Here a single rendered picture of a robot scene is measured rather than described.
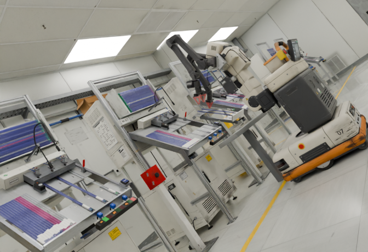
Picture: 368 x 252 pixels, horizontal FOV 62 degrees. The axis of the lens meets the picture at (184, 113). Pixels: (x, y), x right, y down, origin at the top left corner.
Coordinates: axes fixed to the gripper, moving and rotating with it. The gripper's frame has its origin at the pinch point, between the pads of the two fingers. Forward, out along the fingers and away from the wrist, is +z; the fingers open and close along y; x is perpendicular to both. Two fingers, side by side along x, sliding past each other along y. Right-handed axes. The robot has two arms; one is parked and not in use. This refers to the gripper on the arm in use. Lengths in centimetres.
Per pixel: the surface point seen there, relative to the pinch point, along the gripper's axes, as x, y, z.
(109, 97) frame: -85, 70, -19
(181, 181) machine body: 7, 77, 54
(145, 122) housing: -47, 58, 8
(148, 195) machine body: -33, 79, 80
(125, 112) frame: -63, 70, -5
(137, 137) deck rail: -40, 81, 16
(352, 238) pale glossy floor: 151, 174, 1
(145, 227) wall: -98, 12, 182
